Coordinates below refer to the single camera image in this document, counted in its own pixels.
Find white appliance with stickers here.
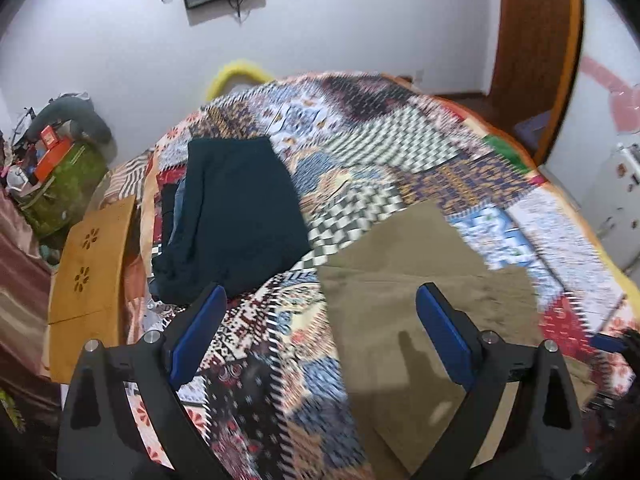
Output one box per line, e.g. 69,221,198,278
580,144,640,271

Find grey plush pillow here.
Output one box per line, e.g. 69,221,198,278
25,94,112,144

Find orange box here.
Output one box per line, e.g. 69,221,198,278
35,126,73,182

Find green patterned storage bag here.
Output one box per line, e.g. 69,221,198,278
16,143,107,240

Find dark navy folded garment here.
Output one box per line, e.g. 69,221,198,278
151,136,310,304

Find colourful patchwork bed quilt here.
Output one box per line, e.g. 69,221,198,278
105,73,639,479

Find brown wooden door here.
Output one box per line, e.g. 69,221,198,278
489,0,584,165

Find olive khaki pants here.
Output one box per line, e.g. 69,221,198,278
319,203,591,479

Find pink striped curtain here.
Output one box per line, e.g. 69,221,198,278
1,196,60,410

